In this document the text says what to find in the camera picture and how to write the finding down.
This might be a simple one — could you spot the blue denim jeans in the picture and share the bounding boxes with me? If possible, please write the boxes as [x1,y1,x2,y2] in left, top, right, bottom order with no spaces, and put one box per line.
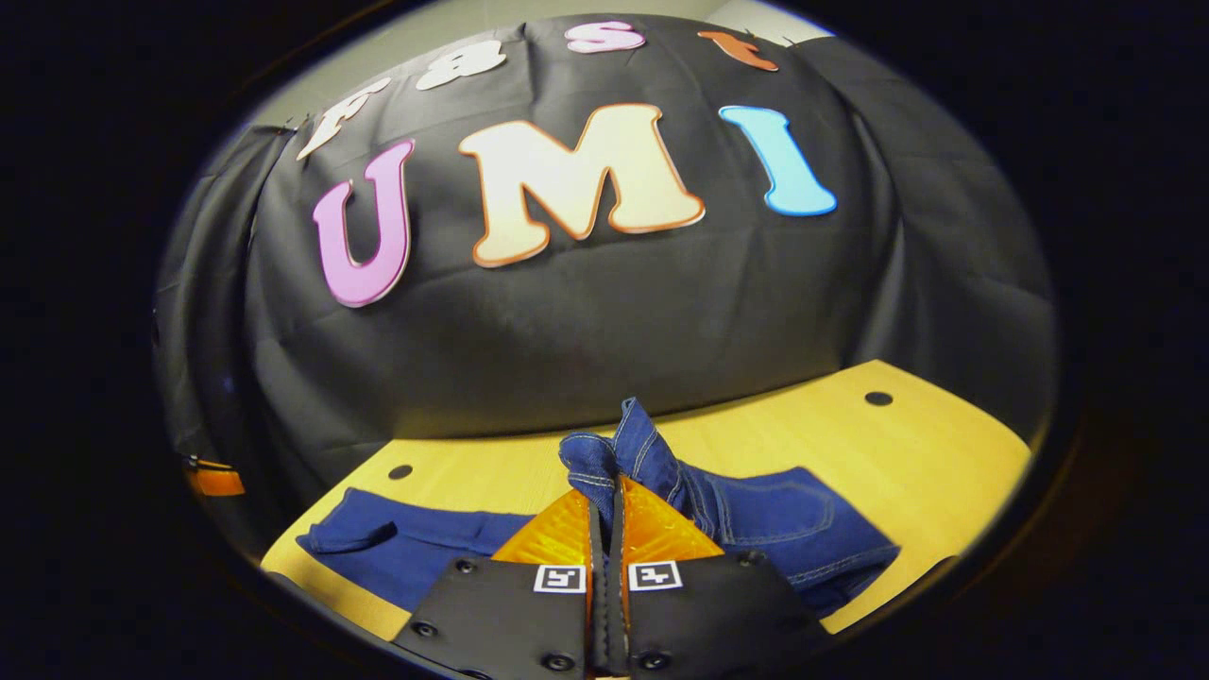
[296,397,901,620]

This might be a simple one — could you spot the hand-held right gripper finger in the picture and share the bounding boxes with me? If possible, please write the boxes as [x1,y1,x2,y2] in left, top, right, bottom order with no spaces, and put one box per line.
[390,487,611,677]
[609,475,834,677]

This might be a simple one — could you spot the black backdrop cloth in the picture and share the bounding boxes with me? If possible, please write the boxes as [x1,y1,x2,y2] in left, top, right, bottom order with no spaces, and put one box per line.
[151,11,1059,558]

